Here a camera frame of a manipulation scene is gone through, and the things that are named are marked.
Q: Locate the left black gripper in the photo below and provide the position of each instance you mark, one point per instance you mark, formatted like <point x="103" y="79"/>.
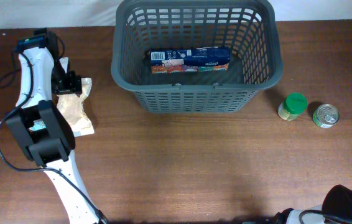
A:
<point x="73" y="84"/>

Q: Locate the tan food pouch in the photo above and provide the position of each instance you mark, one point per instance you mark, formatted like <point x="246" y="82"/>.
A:
<point x="71" y="107"/>

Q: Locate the blue carton box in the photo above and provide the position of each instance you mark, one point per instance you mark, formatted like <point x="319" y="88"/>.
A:
<point x="203" y="59"/>

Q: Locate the grey plastic basket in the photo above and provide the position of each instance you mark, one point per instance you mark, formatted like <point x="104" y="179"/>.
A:
<point x="247" y="28"/>

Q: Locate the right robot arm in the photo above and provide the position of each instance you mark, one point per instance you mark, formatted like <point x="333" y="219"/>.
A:
<point x="335" y="209"/>

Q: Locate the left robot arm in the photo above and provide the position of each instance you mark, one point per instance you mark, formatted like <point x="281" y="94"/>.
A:
<point x="41" y="130"/>

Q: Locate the teal snack packet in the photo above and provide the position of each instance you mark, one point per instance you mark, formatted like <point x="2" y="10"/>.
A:
<point x="37" y="125"/>

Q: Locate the green lid jar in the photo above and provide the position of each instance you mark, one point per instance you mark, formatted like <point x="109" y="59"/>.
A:
<point x="292" y="106"/>

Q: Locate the silver tin can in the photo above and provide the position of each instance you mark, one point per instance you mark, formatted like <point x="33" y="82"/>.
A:
<point x="326" y="116"/>

